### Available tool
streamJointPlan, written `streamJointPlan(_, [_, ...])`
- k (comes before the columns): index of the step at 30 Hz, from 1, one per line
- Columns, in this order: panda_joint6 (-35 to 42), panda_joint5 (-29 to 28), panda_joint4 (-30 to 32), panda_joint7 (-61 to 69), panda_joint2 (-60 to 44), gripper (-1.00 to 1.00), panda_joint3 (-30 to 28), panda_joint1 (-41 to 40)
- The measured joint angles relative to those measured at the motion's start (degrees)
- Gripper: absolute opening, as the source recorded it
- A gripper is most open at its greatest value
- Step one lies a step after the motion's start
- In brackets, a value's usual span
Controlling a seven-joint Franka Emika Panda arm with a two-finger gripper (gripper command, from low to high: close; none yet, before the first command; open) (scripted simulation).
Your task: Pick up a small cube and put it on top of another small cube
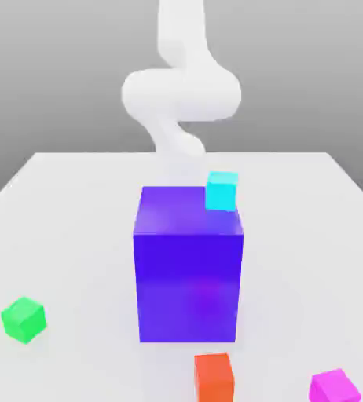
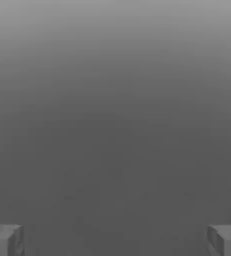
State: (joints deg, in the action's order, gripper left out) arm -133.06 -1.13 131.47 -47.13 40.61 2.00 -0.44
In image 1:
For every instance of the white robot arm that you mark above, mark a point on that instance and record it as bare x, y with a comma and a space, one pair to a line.
181, 94

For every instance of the small cyan cube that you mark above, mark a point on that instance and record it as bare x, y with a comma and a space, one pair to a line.
221, 193

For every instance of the small orange cube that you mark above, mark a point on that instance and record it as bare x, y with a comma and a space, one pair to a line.
214, 378

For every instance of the small green cube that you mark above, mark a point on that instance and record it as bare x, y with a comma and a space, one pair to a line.
23, 320

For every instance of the small magenta cube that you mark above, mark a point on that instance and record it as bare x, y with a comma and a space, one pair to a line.
334, 388

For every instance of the large purple box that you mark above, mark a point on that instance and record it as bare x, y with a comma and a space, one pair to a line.
187, 276

